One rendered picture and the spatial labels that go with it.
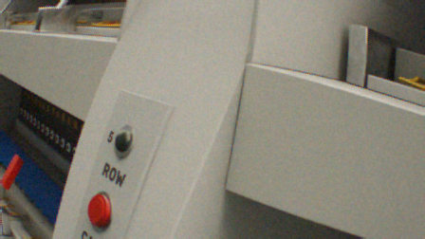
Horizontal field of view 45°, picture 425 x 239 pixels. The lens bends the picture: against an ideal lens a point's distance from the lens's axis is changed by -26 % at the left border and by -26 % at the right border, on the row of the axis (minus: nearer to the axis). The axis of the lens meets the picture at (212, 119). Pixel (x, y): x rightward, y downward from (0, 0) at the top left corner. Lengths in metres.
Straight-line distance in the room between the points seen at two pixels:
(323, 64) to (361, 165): 0.08
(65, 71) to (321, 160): 0.21
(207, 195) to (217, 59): 0.05
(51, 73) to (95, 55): 0.07
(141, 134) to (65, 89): 0.12
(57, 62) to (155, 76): 0.13
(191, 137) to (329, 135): 0.06
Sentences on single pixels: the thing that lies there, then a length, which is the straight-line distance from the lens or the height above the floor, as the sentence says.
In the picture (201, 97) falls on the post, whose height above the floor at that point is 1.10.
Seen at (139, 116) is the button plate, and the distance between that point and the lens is 0.26.
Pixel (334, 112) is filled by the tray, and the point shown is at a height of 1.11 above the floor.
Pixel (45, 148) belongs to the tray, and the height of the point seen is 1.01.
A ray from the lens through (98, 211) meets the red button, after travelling 0.26.
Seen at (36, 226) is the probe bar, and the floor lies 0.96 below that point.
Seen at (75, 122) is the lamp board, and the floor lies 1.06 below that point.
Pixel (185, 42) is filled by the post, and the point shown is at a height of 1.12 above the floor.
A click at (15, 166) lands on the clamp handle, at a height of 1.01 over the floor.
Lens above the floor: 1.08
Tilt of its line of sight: 4 degrees up
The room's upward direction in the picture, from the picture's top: 23 degrees clockwise
